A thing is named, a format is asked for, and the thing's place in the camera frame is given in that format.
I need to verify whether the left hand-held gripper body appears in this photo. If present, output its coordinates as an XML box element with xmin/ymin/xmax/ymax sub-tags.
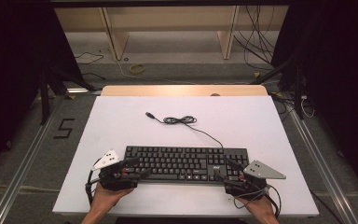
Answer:
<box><xmin>90</xmin><ymin>149</ymin><xmax>140</xmax><ymax>192</ymax></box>

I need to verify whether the thin black floor cable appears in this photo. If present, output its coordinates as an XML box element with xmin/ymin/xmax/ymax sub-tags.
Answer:
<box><xmin>74</xmin><ymin>50</ymin><xmax>105</xmax><ymax>65</ymax></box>

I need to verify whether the light wooden table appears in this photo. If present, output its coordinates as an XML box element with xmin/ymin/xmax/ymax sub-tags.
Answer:
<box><xmin>100</xmin><ymin>84</ymin><xmax>269</xmax><ymax>98</ymax></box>

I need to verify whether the person's left hand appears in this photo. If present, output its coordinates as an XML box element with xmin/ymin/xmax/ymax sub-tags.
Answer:
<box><xmin>89</xmin><ymin>181</ymin><xmax>135</xmax><ymax>217</ymax></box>

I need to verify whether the black metal stand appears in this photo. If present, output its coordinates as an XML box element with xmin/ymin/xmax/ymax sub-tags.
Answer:
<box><xmin>249</xmin><ymin>55</ymin><xmax>306</xmax><ymax>121</ymax></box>
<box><xmin>37</xmin><ymin>65</ymin><xmax>98</xmax><ymax>126</ymax></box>

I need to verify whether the light wooden shelf unit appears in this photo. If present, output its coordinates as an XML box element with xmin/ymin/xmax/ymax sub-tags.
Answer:
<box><xmin>53</xmin><ymin>5</ymin><xmax>291</xmax><ymax>62</ymax></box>

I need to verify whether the black curtain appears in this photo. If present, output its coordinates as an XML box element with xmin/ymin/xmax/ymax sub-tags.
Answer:
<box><xmin>0</xmin><ymin>0</ymin><xmax>85</xmax><ymax>183</ymax></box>
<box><xmin>269</xmin><ymin>0</ymin><xmax>358</xmax><ymax>206</ymax></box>

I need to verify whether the yellow tape roll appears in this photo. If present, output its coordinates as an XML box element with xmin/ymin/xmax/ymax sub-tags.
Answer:
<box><xmin>129</xmin><ymin>63</ymin><xmax>146</xmax><ymax>76</ymax></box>

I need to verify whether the bundle of black floor cables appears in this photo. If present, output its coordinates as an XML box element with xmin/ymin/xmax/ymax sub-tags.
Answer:
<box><xmin>232</xmin><ymin>5</ymin><xmax>278</xmax><ymax>72</ymax></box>

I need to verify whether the person's right hand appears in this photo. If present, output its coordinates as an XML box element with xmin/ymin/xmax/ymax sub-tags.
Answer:
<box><xmin>238</xmin><ymin>195</ymin><xmax>278</xmax><ymax>219</ymax></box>

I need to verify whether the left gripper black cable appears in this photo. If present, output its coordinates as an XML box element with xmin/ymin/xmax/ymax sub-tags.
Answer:
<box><xmin>85</xmin><ymin>158</ymin><xmax>103</xmax><ymax>207</ymax></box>

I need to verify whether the white table board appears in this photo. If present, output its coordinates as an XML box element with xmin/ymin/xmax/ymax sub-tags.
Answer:
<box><xmin>51</xmin><ymin>95</ymin><xmax>320</xmax><ymax>218</ymax></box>

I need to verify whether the black keyboard cable with plug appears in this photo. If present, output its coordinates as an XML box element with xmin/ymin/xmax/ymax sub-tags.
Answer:
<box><xmin>145</xmin><ymin>111</ymin><xmax>225</xmax><ymax>149</ymax></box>

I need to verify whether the aluminium floor rail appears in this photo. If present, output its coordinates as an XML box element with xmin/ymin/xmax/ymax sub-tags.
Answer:
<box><xmin>279</xmin><ymin>91</ymin><xmax>358</xmax><ymax>224</ymax></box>
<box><xmin>0</xmin><ymin>95</ymin><xmax>67</xmax><ymax>224</ymax></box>

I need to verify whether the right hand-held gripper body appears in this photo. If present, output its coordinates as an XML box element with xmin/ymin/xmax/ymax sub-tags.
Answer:
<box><xmin>223</xmin><ymin>159</ymin><xmax>287</xmax><ymax>201</ymax></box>

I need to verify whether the black computer keyboard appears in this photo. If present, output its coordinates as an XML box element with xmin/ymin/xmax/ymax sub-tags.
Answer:
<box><xmin>123</xmin><ymin>145</ymin><xmax>251</xmax><ymax>186</ymax></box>

